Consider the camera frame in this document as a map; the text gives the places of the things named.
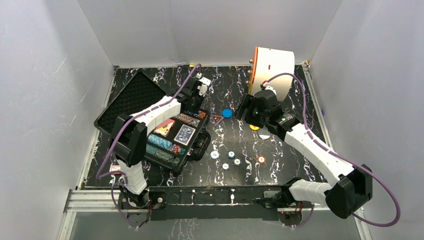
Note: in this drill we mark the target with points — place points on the light blue chip ten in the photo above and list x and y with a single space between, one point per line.
214 154

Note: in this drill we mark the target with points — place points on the red orange chip five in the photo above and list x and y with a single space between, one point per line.
261 159

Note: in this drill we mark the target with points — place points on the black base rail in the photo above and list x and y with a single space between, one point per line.
212 202

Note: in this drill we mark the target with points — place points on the red playing card deck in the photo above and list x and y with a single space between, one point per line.
165 127

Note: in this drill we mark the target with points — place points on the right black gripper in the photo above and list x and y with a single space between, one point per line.
247 102

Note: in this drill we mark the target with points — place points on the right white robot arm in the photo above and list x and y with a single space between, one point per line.
346 189

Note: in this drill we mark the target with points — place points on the yellow round button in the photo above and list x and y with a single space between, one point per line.
253 127

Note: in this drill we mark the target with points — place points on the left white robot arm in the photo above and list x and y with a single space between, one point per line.
131 135

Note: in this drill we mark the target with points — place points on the black poker chip case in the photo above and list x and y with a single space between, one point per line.
129 100

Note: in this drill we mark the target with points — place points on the blue playing card deck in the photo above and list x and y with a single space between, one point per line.
184 135

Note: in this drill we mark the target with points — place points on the triangular all in marker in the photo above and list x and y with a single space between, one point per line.
217 119

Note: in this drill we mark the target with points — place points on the clear round button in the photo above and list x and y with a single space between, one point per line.
263 134

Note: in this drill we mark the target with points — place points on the teal green chip row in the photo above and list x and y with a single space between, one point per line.
162 156

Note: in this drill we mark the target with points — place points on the teal chip on table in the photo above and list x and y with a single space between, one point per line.
231 154

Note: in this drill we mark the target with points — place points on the purple blue chip row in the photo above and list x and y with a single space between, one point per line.
199 114

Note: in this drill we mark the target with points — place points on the light blue chip row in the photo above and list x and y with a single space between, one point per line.
166 144

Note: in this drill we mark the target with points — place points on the white orange cylindrical device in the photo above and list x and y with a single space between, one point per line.
267 63

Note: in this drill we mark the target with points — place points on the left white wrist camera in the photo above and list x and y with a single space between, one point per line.
204 84

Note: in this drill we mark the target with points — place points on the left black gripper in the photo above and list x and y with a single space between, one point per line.
192 100

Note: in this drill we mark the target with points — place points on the small white chip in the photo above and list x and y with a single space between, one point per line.
225 166

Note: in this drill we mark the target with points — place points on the blue round dealer button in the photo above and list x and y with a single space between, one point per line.
227 113

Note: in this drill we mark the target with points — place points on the green orange chip row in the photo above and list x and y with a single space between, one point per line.
189 120

